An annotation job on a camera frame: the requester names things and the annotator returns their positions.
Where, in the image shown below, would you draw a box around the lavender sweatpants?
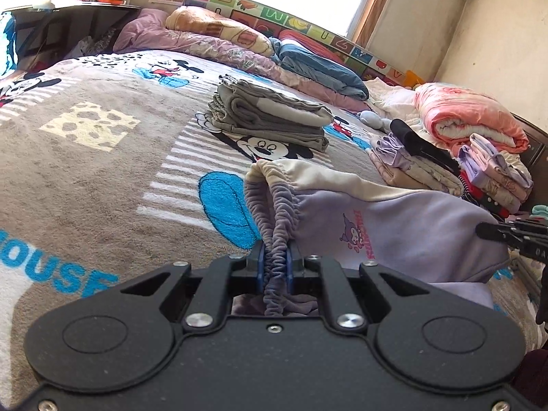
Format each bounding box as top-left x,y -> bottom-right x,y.
232,159 -> 509,316

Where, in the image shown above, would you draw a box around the tall folded clothes stack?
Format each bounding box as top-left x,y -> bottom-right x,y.
457,133 -> 534,213

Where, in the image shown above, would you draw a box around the grey folded clothes stack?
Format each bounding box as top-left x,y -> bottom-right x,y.
208,75 -> 334,152

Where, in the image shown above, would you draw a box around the black folded garment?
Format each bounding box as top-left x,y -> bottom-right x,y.
390,119 -> 461,176

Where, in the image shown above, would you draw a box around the pink rolled quilt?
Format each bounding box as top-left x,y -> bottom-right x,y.
415,83 -> 530,154

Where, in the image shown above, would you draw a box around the floral folded blanket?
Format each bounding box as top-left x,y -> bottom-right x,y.
367,134 -> 464,198

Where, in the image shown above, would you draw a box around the Mickey Mouse fleece blanket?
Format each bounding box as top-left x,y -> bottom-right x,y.
0,48 -> 541,408

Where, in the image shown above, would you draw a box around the light blue plush toy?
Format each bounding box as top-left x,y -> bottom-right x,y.
358,110 -> 391,134

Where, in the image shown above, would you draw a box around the white cream quilt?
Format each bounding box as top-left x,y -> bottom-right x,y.
364,78 -> 420,121

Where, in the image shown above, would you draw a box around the blue folded quilt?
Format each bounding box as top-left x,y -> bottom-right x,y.
269,37 -> 369,101

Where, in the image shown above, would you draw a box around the red folded blanket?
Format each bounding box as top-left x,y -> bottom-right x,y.
279,29 -> 344,65

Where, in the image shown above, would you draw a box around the colourful alphabet headboard mat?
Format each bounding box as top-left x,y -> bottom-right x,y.
149,0 -> 426,89

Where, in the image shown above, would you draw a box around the purple floral quilt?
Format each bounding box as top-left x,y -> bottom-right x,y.
112,9 -> 369,113

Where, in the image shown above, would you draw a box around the orange patterned pillow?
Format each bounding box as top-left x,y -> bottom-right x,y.
164,5 -> 275,58

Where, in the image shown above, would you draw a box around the dark side desk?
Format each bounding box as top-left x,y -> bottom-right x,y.
5,0 -> 141,71

